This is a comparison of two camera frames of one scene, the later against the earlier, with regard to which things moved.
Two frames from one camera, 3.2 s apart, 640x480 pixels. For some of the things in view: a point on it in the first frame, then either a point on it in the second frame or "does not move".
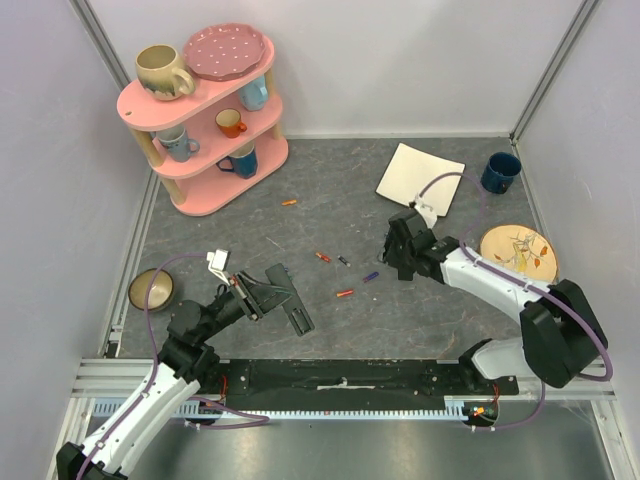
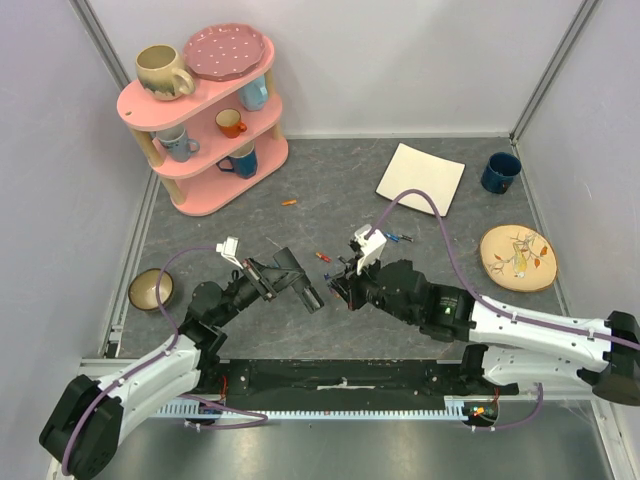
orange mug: x=229 y=122 does not move
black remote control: x=295 y=306 to x=285 y=260
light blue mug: x=254 y=95 does not move
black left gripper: x=242 y=285 to x=274 y=272
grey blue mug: x=176 y=143 does not move
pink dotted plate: x=224 y=52 does not move
